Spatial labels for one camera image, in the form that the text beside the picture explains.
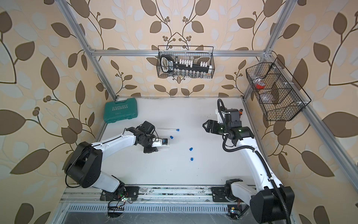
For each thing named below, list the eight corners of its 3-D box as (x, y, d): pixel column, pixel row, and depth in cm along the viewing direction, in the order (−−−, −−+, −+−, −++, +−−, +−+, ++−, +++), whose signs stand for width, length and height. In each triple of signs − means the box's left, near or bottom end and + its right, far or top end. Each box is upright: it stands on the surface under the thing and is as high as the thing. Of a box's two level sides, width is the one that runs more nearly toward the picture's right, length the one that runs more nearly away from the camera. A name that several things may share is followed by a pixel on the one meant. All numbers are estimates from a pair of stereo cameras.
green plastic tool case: (105, 125, 106) (101, 120, 101) (107, 107, 118) (104, 102, 113) (137, 118, 110) (135, 113, 105) (136, 101, 122) (134, 96, 117)
